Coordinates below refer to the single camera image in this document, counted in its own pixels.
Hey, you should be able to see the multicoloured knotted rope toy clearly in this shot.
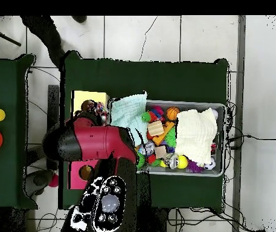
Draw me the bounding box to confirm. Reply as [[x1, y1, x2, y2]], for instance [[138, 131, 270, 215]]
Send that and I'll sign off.
[[92, 101, 109, 117]]

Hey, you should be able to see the clear mesh bin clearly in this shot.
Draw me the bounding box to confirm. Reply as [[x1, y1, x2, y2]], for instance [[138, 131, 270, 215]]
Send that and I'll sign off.
[[107, 97, 226, 178]]

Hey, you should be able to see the wooden box with three holes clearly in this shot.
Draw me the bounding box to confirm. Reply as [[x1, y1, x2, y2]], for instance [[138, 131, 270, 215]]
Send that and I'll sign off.
[[68, 90, 111, 190]]

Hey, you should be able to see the ridged wooden block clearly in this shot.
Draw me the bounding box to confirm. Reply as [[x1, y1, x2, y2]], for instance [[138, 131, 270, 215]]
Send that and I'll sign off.
[[147, 120, 165, 137]]

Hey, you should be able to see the mint green muslin cloth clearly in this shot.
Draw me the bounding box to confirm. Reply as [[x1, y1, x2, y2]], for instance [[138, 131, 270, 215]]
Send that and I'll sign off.
[[109, 91, 150, 147]]

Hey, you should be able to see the clear glitter ball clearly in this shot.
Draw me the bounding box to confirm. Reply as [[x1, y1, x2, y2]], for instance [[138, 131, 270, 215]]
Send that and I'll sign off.
[[137, 141, 156, 156]]

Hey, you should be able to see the green spiky ball with eyes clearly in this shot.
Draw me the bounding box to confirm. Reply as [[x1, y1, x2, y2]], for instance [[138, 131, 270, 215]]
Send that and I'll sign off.
[[136, 152, 146, 170]]

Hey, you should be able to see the small orange basketball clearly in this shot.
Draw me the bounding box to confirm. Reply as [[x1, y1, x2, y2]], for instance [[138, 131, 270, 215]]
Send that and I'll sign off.
[[165, 106, 181, 121]]

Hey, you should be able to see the yellow ball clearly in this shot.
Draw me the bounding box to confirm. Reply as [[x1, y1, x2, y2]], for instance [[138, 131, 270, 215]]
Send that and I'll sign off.
[[176, 155, 189, 169]]

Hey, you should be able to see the cream muslin cloth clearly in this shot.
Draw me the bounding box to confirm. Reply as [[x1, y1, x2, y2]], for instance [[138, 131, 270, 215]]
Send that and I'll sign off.
[[175, 108, 219, 165]]

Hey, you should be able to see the black padded upright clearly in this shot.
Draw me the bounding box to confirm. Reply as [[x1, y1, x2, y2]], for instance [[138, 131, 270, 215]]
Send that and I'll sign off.
[[47, 84, 60, 126]]

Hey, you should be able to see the dark green side table cloth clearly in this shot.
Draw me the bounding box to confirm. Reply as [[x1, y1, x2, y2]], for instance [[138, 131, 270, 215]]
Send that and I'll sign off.
[[0, 53, 39, 210]]

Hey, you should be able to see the black tripod leg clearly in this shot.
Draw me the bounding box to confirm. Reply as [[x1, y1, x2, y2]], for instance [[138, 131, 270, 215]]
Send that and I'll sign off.
[[0, 22, 22, 47]]

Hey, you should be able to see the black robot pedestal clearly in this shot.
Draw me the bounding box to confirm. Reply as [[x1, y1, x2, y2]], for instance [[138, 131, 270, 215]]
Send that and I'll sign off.
[[137, 206, 168, 232]]

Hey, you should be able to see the black power cable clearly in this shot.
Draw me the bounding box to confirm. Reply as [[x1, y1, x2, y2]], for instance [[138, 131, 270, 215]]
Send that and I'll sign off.
[[225, 134, 276, 150]]

